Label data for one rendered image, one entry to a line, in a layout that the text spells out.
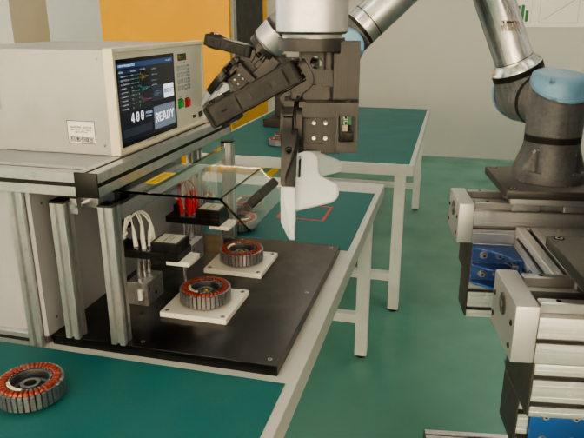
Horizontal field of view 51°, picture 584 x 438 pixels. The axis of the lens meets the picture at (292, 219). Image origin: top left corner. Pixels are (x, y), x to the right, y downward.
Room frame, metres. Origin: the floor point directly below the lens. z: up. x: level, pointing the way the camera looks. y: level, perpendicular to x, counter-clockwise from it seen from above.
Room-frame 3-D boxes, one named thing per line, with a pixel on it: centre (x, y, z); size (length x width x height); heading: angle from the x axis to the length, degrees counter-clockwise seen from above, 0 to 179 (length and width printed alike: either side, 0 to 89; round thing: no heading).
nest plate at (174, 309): (1.21, 0.19, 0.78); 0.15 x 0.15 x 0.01; 75
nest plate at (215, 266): (1.45, 0.13, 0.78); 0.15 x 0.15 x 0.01; 75
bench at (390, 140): (3.68, -0.24, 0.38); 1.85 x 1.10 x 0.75; 165
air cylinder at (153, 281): (1.25, 0.33, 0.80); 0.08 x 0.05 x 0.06; 165
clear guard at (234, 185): (1.19, 0.20, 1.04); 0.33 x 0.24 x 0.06; 75
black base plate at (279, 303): (1.33, 0.17, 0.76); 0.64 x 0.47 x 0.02; 165
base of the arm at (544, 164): (1.30, -0.56, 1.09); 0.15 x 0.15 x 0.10
